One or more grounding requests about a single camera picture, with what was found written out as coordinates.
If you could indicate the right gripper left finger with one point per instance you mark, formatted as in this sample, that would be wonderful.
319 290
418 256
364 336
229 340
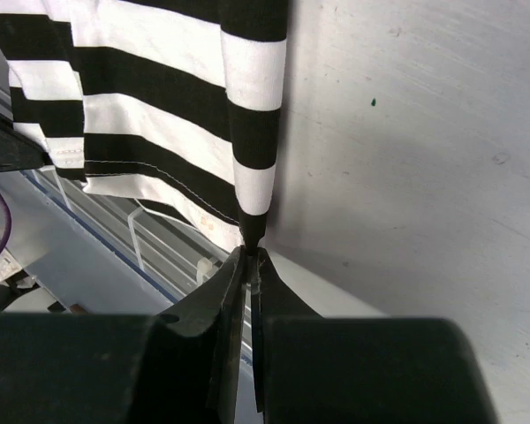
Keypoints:
205 328

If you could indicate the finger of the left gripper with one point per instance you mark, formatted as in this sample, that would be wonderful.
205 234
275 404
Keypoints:
18 152

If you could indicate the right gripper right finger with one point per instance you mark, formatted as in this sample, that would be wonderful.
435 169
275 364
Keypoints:
286 349

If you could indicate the black white striped tank top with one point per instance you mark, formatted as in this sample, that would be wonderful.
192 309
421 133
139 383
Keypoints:
175 104

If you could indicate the aluminium rail frame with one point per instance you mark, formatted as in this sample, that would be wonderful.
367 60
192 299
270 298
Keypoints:
104 253

